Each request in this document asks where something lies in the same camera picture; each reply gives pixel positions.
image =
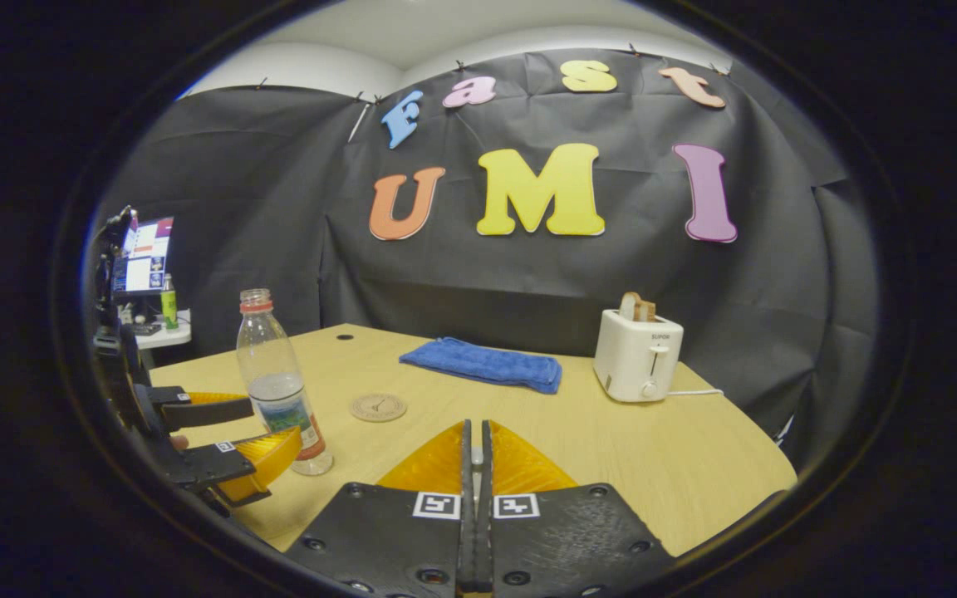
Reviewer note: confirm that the green bottle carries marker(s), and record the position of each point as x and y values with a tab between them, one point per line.
169	307

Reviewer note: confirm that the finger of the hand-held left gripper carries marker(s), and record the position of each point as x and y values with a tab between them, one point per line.
213	412
213	465

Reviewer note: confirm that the black backdrop cloth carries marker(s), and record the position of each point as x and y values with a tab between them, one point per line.
528	274

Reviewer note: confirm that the white toaster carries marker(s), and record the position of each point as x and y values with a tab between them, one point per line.
635	357

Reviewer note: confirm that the round wooden coaster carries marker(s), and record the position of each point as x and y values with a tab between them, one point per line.
378	407

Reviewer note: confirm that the bread slice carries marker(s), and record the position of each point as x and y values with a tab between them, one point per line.
636	307

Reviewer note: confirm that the computer monitor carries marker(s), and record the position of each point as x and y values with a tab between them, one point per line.
144	253

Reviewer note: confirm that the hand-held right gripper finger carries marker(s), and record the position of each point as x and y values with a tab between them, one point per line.
485	531
467	531

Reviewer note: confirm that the blue folded towel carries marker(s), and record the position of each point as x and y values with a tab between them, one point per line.
487	364

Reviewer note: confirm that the clear plastic water bottle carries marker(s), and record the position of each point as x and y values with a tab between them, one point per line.
275	365

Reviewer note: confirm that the white side table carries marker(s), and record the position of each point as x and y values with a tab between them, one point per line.
167	336

